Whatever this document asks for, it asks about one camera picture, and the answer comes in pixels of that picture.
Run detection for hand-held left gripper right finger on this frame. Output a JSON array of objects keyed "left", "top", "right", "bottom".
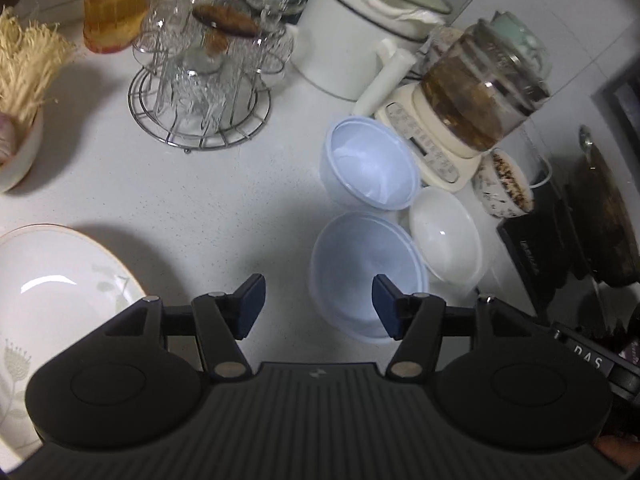
[{"left": 372, "top": 274, "right": 546, "bottom": 380}]

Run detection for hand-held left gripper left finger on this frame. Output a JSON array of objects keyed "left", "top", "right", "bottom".
[{"left": 102, "top": 274, "right": 266, "bottom": 380}]

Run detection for light blue plastic bowl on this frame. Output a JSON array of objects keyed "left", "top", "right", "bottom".
[
  {"left": 308, "top": 211, "right": 429, "bottom": 345},
  {"left": 325, "top": 115, "right": 422, "bottom": 211}
]

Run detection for white bowl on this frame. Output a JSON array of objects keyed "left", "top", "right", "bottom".
[{"left": 408, "top": 186, "right": 489, "bottom": 292}]

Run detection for white leaf-pattern plate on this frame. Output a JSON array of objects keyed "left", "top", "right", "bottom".
[{"left": 0, "top": 224, "right": 149, "bottom": 461}]

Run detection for black induction cooker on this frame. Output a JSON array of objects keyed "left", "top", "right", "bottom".
[{"left": 496, "top": 180, "right": 640, "bottom": 312}]

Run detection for dark wok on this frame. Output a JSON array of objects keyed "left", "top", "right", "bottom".
[{"left": 564, "top": 126, "right": 640, "bottom": 287}]

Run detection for patterned bowl with spices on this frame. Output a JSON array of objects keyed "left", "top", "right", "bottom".
[{"left": 472, "top": 148, "right": 535, "bottom": 219}]

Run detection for small white tea cup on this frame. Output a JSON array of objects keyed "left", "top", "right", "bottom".
[{"left": 529, "top": 149, "right": 554, "bottom": 189}]

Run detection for cluster of clear glasses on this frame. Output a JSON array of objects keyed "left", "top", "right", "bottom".
[{"left": 132, "top": 0, "right": 307, "bottom": 132}]

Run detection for glass health kettle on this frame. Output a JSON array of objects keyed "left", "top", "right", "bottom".
[{"left": 375, "top": 17, "right": 552, "bottom": 194}]

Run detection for pale ceramic bowl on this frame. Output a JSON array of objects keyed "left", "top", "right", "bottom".
[{"left": 0, "top": 107, "right": 45, "bottom": 194}]

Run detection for white electric cooking pot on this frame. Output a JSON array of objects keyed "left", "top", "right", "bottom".
[{"left": 291, "top": 0, "right": 454, "bottom": 117}]

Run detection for brown wooden lid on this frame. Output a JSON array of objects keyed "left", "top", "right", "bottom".
[{"left": 192, "top": 3, "right": 262, "bottom": 39}]

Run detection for cut purple onion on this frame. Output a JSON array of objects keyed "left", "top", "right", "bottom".
[{"left": 0, "top": 112, "right": 21, "bottom": 162}]

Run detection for red-lid plastic jar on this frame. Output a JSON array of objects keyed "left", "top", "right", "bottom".
[{"left": 82, "top": 0, "right": 150, "bottom": 55}]

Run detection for enoki mushroom bunch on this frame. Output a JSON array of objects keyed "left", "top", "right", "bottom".
[{"left": 0, "top": 6, "right": 77, "bottom": 122}]

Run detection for round wire glass rack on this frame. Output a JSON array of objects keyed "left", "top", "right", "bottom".
[{"left": 127, "top": 66, "right": 274, "bottom": 154}]

